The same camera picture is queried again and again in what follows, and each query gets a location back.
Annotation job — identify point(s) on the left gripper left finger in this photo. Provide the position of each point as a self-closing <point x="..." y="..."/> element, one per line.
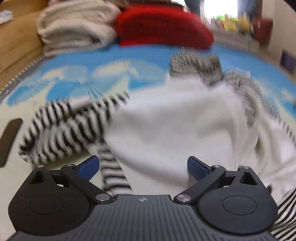
<point x="50" y="202"/>

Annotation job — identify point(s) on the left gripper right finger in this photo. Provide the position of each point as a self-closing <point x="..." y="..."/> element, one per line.
<point x="234" y="202"/>

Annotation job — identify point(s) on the white black striped sweater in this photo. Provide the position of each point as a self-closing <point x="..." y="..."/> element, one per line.
<point x="144" y="137"/>

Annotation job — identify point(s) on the purple box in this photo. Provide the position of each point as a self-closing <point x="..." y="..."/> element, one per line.
<point x="288" y="62"/>

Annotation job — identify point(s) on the blue cloud pattern bedsheet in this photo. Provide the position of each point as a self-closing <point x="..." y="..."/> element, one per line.
<point x="99" y="73"/>

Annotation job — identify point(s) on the dark red plush pillow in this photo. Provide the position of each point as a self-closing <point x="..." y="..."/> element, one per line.
<point x="262" y="30"/>

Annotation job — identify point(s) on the yellow plush toy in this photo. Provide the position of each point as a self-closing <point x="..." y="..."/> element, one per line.
<point x="242" y="25"/>

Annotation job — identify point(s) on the beige folded blanket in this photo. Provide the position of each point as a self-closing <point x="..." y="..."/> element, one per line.
<point x="75" y="26"/>

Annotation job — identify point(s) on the red folded cloth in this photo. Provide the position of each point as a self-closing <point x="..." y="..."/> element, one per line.
<point x="160" y="24"/>

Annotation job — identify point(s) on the window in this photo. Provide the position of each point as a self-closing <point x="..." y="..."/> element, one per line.
<point x="208" y="10"/>

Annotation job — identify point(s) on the wooden bed frame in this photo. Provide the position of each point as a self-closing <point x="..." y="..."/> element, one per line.
<point x="20" y="43"/>

